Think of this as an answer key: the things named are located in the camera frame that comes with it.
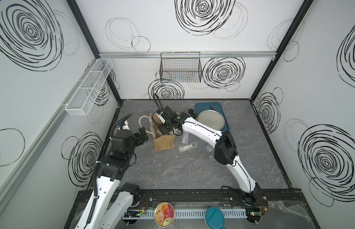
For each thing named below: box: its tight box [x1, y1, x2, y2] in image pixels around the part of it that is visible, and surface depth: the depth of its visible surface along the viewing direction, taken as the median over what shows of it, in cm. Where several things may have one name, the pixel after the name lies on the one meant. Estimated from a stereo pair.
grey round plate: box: [197, 109, 226, 131], surface depth 108 cm
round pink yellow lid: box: [154, 201, 176, 228], surface depth 68 cm
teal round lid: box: [205, 206, 227, 229], surface depth 63 cm
